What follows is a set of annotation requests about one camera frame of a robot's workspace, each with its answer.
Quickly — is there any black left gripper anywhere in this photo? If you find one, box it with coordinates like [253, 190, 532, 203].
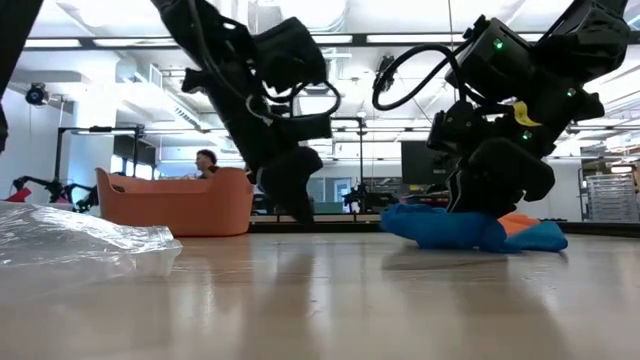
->
[227, 94, 334, 225]

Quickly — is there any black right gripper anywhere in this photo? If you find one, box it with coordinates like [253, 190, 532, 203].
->
[446, 138, 556, 217]

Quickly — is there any blue elastic bandage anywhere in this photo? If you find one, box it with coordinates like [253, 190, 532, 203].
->
[380, 202, 570, 254]

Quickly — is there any orange elastic bandage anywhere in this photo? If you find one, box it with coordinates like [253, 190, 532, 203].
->
[497, 212, 541, 237]

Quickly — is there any background wooden workbench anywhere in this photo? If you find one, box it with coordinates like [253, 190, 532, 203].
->
[249, 213, 386, 224]

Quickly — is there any black monitor screen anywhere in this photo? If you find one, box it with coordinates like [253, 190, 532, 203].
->
[400, 140, 451, 186]

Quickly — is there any person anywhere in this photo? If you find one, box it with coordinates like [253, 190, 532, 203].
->
[194, 148, 221, 180]

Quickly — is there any orange plastic basket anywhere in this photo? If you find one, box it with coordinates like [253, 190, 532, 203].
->
[95, 167, 255, 238]

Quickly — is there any clear plastic bag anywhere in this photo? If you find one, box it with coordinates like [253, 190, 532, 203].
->
[0, 201, 184, 281]

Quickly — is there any black aluminium table frame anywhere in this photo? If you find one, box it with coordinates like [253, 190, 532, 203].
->
[248, 221, 640, 239]

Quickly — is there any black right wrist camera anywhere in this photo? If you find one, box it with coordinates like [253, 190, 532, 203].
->
[427, 102, 484, 151]

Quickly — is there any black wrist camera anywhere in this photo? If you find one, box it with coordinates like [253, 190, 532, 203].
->
[254, 17, 329, 94]
[427, 102, 484, 151]

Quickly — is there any black metal gantry frame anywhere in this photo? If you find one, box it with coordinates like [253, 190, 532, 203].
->
[55, 124, 146, 201]
[329, 117, 365, 224]

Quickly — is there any yellow cable tag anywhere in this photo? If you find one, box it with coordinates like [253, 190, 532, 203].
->
[512, 101, 542, 128]

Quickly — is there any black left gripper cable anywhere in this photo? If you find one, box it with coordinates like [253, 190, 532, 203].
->
[244, 79, 342, 121]

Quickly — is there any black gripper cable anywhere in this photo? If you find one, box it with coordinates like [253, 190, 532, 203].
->
[372, 43, 469, 112]
[244, 79, 342, 121]

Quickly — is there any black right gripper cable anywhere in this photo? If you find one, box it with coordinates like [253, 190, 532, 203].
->
[372, 43, 469, 112]

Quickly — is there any wire shelving rack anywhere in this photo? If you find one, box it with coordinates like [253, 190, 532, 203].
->
[578, 167, 640, 224]

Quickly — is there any black ceiling camera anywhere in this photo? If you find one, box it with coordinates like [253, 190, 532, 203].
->
[24, 82, 50, 107]
[377, 54, 399, 94]

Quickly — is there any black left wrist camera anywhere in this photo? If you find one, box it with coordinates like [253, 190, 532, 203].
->
[254, 17, 329, 94]

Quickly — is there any black overhead frame crossbar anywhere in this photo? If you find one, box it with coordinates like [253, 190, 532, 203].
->
[0, 30, 640, 50]

